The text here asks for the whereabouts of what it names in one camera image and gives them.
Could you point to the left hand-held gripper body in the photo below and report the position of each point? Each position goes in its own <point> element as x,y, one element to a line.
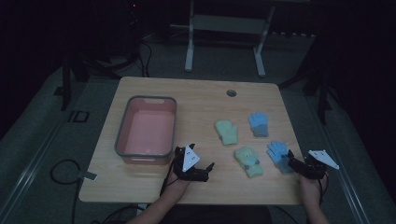
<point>190,160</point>

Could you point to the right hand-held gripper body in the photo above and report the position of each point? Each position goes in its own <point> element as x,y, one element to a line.
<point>317,163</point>

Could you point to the blue knitted glove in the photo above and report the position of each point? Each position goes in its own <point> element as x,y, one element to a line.
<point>258,123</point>
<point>275,151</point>

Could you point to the person's right hand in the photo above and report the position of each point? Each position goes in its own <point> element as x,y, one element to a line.
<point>312,188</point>

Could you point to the person's left hand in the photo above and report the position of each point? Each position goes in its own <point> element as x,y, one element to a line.
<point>180,184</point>

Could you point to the plain green mitten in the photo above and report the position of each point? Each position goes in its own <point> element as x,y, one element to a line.
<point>226,132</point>

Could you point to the green mitten with blue patch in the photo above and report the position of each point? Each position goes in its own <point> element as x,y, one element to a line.
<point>249,163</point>

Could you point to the pink basin with grey rim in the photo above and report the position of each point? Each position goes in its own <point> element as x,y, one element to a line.
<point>149,130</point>

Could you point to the person's dark clothing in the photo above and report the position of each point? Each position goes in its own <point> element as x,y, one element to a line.
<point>218,215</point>

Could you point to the round table grommet hole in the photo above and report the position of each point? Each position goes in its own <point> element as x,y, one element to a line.
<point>231,92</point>

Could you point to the black tripod stand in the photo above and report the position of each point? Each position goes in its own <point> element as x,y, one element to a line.
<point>322,93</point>

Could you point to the white metal stand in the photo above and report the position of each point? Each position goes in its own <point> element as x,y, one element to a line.
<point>229,23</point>

